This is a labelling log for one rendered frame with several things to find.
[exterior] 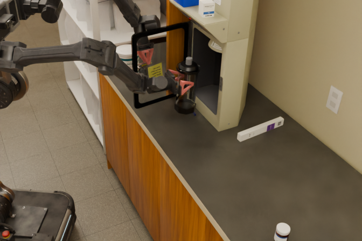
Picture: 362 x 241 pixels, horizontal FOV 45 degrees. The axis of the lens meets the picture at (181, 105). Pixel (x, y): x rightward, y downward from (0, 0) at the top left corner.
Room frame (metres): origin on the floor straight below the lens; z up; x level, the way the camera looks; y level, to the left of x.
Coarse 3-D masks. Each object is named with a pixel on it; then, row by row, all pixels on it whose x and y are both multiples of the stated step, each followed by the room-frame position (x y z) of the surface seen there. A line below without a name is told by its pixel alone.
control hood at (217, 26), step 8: (184, 8) 1.78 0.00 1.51; (192, 8) 1.78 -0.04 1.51; (192, 16) 1.70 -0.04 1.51; (200, 16) 1.69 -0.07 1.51; (216, 16) 1.70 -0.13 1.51; (200, 24) 1.64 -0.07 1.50; (208, 24) 1.62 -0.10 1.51; (216, 24) 1.63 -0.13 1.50; (224, 24) 1.65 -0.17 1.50; (208, 32) 1.68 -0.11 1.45; (216, 32) 1.63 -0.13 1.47; (224, 32) 1.65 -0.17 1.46; (224, 40) 1.65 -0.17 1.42
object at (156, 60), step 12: (132, 36) 1.75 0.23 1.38; (156, 36) 1.82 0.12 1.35; (168, 36) 1.86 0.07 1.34; (180, 36) 1.90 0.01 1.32; (132, 48) 1.75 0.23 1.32; (144, 48) 1.79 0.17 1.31; (156, 48) 1.82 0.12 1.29; (168, 48) 1.86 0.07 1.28; (180, 48) 1.90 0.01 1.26; (132, 60) 1.75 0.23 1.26; (144, 60) 1.79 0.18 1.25; (156, 60) 1.82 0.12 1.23; (168, 60) 1.86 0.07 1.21; (180, 60) 1.90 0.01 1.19; (156, 72) 1.82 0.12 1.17; (144, 96) 1.78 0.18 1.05; (156, 96) 1.82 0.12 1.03
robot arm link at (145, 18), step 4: (140, 16) 1.92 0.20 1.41; (144, 16) 1.91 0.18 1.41; (148, 16) 1.90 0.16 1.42; (152, 16) 1.89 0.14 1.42; (156, 16) 1.90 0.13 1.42; (128, 20) 1.85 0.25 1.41; (132, 20) 1.85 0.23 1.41; (136, 20) 1.86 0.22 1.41; (140, 20) 1.88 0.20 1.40; (144, 20) 1.87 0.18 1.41; (148, 20) 1.87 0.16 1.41; (152, 20) 1.87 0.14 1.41; (156, 20) 1.88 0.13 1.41; (132, 24) 1.86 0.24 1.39; (136, 24) 1.86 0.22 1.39; (148, 24) 1.88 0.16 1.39; (152, 24) 1.87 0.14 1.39; (156, 24) 1.87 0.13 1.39; (160, 24) 1.91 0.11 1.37; (148, 28) 1.87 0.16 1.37; (152, 28) 1.87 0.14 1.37; (156, 28) 1.87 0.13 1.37
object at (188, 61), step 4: (188, 56) 1.72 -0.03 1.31; (188, 60) 1.70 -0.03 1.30; (180, 64) 1.70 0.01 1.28; (184, 64) 1.71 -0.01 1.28; (188, 64) 1.70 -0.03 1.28; (192, 64) 1.71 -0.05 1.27; (196, 64) 1.71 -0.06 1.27; (180, 68) 1.68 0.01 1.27; (184, 68) 1.68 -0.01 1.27; (188, 68) 1.67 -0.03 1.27; (192, 68) 1.68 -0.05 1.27; (196, 68) 1.69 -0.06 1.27
